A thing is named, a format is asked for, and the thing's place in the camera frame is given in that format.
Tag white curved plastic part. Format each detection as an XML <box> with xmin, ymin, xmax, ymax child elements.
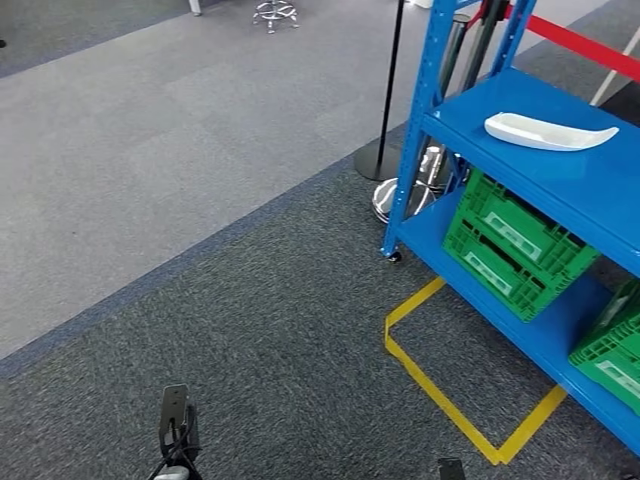
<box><xmin>484</xmin><ymin>112</ymin><xmax>620</xmax><ymax>152</ymax></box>

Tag black stanchion post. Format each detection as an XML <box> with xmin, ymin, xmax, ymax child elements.
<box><xmin>353</xmin><ymin>0</ymin><xmax>407</xmax><ymax>183</ymax></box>

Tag chrome stanchion post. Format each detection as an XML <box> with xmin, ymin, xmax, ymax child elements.
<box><xmin>460</xmin><ymin>0</ymin><xmax>507</xmax><ymax>94</ymax></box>
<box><xmin>372</xmin><ymin>13</ymin><xmax>472</xmax><ymax>225</ymax></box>

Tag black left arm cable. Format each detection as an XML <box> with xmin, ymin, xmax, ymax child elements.
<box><xmin>147</xmin><ymin>410</ymin><xmax>204</xmax><ymax>480</ymax></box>

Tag white desk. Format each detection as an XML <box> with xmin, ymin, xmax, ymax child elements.
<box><xmin>589</xmin><ymin>26</ymin><xmax>640</xmax><ymax>107</ymax></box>

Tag chrome stool base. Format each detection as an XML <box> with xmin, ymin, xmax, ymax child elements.
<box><xmin>252</xmin><ymin>0</ymin><xmax>300</xmax><ymax>34</ymax></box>

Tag red barrier belt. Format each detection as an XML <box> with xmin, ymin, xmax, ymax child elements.
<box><xmin>467</xmin><ymin>3</ymin><xmax>640</xmax><ymax>84</ymax></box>

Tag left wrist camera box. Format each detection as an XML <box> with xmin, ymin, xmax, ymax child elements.
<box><xmin>158</xmin><ymin>384</ymin><xmax>202</xmax><ymax>465</ymax></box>

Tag green plastic crate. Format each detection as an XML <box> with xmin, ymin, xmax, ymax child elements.
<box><xmin>442</xmin><ymin>168</ymin><xmax>601</xmax><ymax>324</ymax></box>
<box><xmin>568</xmin><ymin>279</ymin><xmax>640</xmax><ymax>417</ymax></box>

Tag blue metal shelf rack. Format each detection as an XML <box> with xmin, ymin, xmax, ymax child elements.
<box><xmin>380</xmin><ymin>0</ymin><xmax>640</xmax><ymax>458</ymax></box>

